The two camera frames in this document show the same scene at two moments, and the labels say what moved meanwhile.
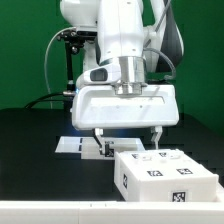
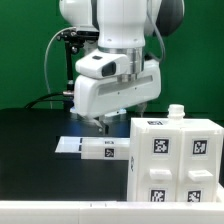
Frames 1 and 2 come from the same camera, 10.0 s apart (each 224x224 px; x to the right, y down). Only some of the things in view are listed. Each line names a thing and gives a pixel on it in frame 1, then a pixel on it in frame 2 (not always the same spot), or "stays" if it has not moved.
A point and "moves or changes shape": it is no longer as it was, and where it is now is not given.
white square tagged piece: x=219 y=193 stays
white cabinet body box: x=163 y=175 moves or changes shape
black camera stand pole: x=70 y=89 stays
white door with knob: x=173 y=164 -> x=200 y=165
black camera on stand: x=77 y=37 stays
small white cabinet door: x=149 y=165 moves or changes shape
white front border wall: x=110 y=212 stays
